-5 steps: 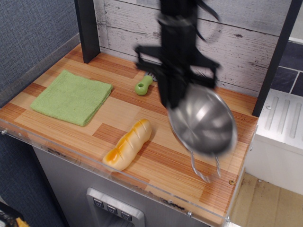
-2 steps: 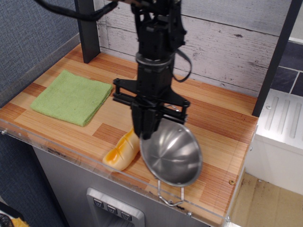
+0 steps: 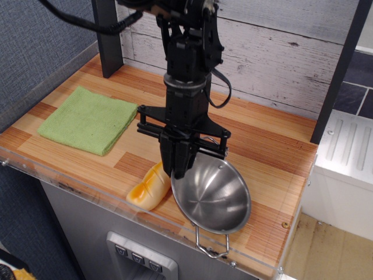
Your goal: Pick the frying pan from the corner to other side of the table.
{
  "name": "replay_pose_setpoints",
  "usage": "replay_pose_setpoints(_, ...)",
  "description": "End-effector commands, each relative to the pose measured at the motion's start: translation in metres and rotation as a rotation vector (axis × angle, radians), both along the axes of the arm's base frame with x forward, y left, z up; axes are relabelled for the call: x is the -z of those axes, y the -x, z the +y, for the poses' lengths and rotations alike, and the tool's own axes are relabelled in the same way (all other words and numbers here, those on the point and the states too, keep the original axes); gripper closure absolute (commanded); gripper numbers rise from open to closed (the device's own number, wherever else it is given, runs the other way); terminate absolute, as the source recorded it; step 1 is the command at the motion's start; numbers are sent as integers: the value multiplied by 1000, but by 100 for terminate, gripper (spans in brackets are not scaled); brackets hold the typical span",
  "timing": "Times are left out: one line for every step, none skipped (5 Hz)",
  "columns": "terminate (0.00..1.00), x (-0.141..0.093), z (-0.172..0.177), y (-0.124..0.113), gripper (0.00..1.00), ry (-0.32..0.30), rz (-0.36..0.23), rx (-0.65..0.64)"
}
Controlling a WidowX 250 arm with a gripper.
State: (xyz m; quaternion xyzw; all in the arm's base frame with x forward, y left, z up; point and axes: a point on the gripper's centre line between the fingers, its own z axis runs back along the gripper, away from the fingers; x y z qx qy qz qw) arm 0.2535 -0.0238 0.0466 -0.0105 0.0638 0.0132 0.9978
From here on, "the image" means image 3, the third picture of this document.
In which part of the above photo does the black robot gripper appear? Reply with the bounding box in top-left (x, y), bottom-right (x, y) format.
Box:
top-left (138, 80), bottom-right (231, 179)

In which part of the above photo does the steel two-handled frying pan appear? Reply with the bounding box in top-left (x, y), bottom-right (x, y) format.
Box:
top-left (171, 149), bottom-right (251, 259)

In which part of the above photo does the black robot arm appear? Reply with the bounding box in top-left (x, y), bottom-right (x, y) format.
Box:
top-left (119, 1), bottom-right (231, 179)

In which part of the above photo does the yellow object at corner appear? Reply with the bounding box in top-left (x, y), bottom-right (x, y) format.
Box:
top-left (13, 269), bottom-right (37, 280)

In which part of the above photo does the toy bread loaf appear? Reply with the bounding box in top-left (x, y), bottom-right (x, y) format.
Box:
top-left (126, 162), bottom-right (171, 212)

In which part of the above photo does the green folded cloth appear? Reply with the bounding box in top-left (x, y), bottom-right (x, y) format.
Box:
top-left (37, 86), bottom-right (138, 156)

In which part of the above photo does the clear acrylic table guard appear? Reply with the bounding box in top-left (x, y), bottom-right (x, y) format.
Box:
top-left (1, 148), bottom-right (285, 279)

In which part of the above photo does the grey cabinet button panel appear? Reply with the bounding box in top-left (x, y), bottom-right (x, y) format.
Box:
top-left (106, 231), bottom-right (179, 279)

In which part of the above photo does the white grooved side unit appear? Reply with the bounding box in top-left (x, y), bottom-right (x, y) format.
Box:
top-left (301, 110), bottom-right (372, 239)

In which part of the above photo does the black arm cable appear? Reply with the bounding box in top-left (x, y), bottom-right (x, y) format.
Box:
top-left (37, 0), bottom-right (233, 109)

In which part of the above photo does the left dark vertical post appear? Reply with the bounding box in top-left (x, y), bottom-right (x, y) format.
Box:
top-left (92, 0), bottom-right (123, 78)

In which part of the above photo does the dark vertical post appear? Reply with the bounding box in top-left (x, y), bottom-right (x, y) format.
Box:
top-left (310, 0), bottom-right (372, 144)
top-left (92, 0), bottom-right (123, 78)

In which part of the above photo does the right dark vertical post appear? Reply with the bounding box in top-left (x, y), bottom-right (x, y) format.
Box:
top-left (310, 0), bottom-right (372, 144)

